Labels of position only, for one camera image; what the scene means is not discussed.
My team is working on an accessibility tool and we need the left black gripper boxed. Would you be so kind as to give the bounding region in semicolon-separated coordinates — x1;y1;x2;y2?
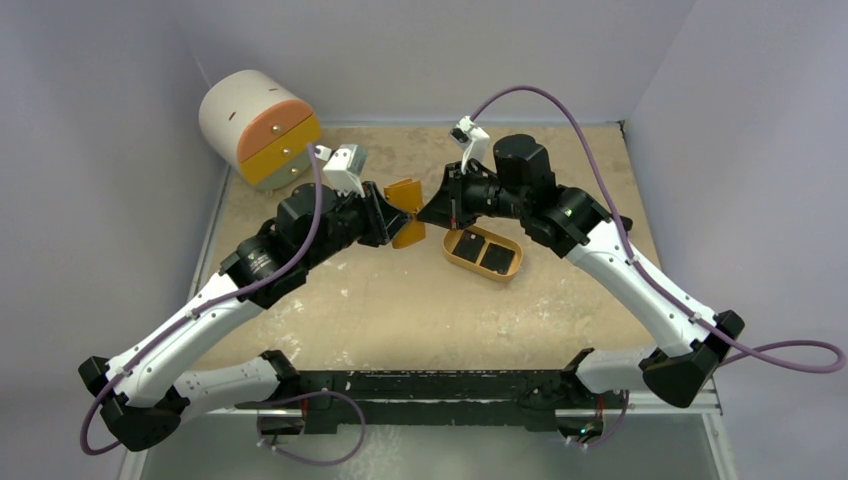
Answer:
302;181;412;272

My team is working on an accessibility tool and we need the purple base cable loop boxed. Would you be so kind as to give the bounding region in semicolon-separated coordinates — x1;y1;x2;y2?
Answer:
254;390;369;467

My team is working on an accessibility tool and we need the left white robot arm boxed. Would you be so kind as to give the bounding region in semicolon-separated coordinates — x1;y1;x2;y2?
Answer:
78;181;411;452

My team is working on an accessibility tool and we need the white round mini drawer chest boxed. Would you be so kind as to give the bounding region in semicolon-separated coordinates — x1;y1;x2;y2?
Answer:
198;70;321;192

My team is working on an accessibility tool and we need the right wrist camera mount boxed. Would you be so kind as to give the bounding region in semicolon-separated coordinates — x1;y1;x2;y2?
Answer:
449;115;491;174

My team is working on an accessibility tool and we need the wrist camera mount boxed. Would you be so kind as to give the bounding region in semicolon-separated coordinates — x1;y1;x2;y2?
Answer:
313;143;368;197
449;115;491;174

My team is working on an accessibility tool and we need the loose black credit card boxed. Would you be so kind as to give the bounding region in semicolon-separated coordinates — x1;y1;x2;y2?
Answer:
480;243;516;275

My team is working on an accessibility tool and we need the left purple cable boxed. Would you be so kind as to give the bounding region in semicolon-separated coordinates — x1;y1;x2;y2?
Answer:
80;142;333;457

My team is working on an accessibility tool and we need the orange oval tray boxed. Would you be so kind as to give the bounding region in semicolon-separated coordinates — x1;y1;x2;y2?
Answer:
442;226;524;283

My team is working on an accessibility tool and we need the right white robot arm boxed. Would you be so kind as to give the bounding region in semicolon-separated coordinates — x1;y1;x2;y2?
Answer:
417;128;745;408

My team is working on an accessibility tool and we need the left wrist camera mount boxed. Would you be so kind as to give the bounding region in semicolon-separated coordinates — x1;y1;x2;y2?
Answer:
313;143;368;197

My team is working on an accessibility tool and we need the black card stack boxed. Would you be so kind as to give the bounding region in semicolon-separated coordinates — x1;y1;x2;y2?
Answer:
452;230;486;264

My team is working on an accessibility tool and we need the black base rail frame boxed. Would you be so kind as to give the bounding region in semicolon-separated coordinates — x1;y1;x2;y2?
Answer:
165;349;720;439

